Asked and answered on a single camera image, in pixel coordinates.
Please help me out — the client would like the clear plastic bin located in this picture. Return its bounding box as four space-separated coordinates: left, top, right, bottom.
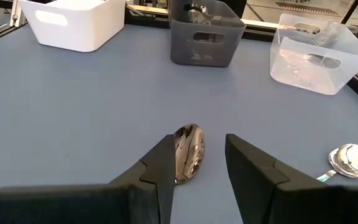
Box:
269 12 358 96

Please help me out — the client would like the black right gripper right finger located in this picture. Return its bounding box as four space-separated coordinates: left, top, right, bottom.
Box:
224 133 358 224

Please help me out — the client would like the light blue handled spoon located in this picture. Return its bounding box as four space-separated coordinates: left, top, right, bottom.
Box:
316 143 358 183

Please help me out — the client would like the grey translucent plastic bin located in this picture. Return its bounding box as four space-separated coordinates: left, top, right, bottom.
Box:
168 0 247 68

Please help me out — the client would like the aluminium extrusion post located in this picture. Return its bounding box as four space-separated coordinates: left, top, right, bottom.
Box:
9 0 27 27

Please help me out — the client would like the silver spoon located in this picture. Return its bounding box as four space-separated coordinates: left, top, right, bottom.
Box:
292 24 321 35

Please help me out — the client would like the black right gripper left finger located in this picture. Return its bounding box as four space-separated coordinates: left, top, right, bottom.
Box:
0 133 177 224

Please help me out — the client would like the white plastic bin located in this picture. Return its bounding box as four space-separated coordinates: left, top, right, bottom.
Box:
17 0 127 53

